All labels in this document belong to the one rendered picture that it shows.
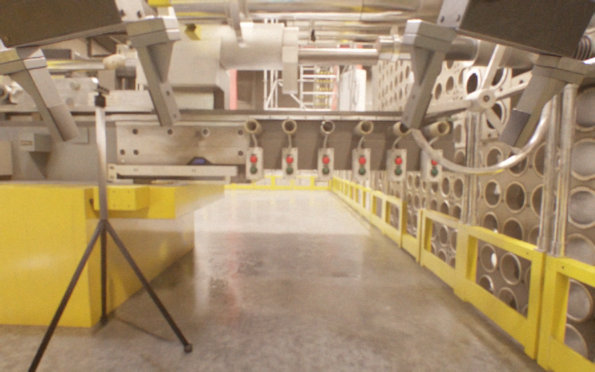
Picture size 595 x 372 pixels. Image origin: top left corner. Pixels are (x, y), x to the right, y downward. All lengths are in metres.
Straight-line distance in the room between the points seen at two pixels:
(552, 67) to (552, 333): 1.09
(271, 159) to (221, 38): 0.70
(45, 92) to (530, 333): 1.50
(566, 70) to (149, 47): 0.43
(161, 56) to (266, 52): 1.43
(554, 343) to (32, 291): 1.98
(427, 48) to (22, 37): 0.39
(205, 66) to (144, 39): 1.32
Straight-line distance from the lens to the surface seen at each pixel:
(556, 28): 0.41
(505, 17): 0.37
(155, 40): 0.35
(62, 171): 2.05
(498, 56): 0.98
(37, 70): 0.44
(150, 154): 1.75
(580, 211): 2.57
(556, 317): 1.39
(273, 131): 1.58
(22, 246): 1.69
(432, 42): 0.35
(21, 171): 2.21
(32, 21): 0.40
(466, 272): 1.80
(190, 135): 1.67
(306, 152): 1.53
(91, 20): 0.37
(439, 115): 1.11
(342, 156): 1.55
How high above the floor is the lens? 0.69
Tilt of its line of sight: 4 degrees down
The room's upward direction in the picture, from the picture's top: 1 degrees clockwise
